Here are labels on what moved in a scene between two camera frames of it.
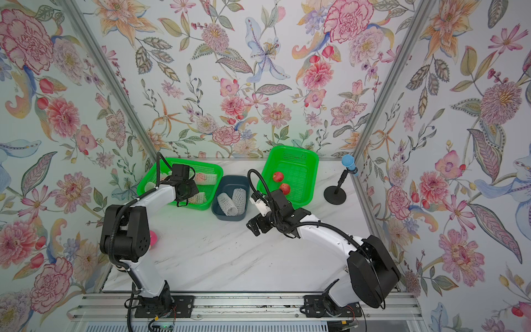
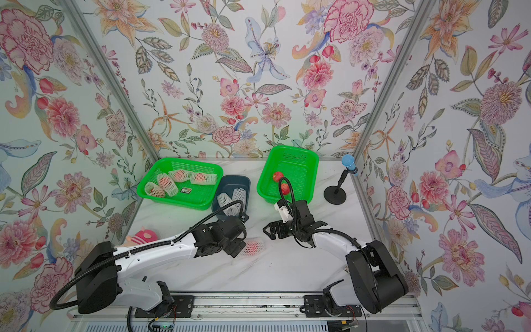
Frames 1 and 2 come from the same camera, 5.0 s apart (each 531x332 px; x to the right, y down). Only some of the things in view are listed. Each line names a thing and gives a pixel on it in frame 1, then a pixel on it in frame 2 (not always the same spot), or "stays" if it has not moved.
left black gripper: (194, 189) -> (236, 248)
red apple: (285, 189) stays
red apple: (278, 176) stays
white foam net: (227, 205) stays
